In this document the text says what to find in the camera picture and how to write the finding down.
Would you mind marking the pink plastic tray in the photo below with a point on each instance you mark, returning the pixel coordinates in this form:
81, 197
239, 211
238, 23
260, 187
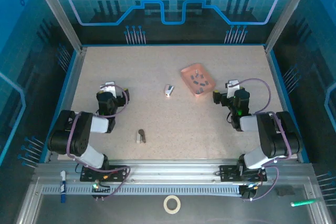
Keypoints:
189, 73

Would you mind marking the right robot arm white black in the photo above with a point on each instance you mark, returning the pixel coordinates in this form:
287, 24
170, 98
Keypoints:
267, 134

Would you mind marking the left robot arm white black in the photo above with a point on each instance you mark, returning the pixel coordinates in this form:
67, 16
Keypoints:
81, 134

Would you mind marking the left black controller board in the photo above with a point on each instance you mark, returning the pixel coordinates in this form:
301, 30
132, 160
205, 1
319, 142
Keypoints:
103, 187

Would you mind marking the black controller board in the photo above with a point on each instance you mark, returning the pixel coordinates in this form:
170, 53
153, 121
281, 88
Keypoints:
248, 192
103, 187

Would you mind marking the right black controller board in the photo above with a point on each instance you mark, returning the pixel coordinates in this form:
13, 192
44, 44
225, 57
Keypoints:
248, 192

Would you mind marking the blue marker pen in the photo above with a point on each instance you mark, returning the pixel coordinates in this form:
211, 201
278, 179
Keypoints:
63, 190

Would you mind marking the masking tape roll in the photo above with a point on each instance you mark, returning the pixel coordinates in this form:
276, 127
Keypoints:
165, 204

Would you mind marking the green pen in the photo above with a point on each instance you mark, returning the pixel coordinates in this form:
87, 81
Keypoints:
304, 202

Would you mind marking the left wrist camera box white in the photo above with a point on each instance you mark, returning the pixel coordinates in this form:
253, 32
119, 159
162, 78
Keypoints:
109, 89

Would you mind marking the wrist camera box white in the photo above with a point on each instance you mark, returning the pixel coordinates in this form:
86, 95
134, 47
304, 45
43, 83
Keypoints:
109, 89
232, 87

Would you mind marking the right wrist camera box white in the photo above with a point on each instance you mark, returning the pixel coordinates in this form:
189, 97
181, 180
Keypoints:
232, 87

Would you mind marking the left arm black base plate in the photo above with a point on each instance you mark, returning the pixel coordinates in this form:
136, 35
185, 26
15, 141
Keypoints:
119, 172

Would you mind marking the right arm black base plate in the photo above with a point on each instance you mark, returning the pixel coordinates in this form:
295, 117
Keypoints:
227, 172

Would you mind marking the aluminium mounting rail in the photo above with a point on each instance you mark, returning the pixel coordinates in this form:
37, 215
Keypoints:
170, 169

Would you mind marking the aluminium frame post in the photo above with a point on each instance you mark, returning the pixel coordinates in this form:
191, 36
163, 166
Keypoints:
288, 11
59, 11

